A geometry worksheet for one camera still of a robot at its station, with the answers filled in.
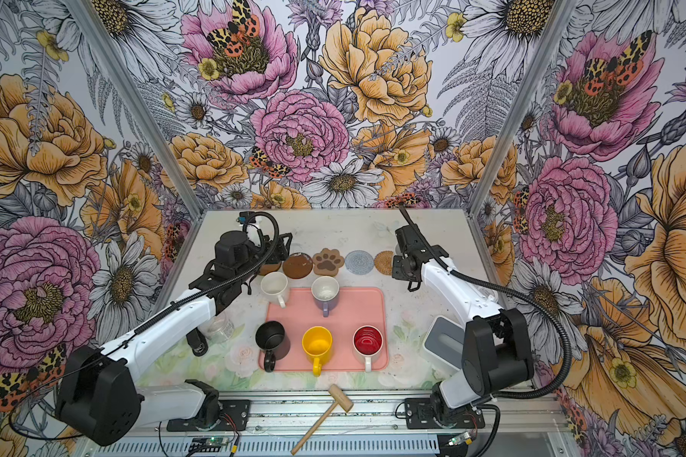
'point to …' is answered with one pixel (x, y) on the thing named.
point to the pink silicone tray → (355, 307)
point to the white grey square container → (442, 343)
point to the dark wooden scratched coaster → (297, 265)
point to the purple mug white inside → (325, 290)
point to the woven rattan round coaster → (383, 262)
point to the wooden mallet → (340, 398)
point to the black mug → (272, 337)
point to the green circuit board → (211, 445)
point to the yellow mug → (316, 342)
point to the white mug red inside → (368, 343)
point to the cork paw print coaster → (327, 262)
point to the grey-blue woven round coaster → (359, 262)
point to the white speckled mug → (274, 288)
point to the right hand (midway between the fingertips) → (405, 276)
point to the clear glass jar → (221, 328)
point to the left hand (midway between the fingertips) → (280, 243)
